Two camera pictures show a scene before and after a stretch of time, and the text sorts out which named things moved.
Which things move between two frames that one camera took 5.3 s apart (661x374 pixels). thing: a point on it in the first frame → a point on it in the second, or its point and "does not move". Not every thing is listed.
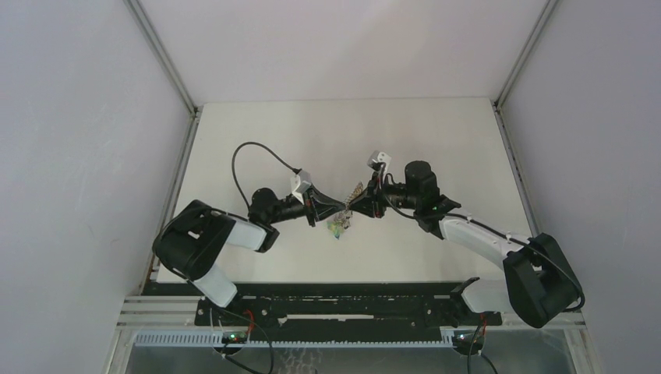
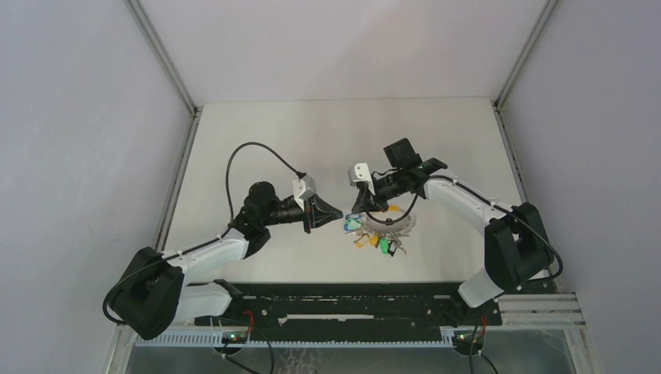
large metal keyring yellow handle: x=342 y=219 → x=394 y=221
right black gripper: x=371 y=202 does not move
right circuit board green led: x=464 y=339 does not move
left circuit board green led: x=234 y=336 does not move
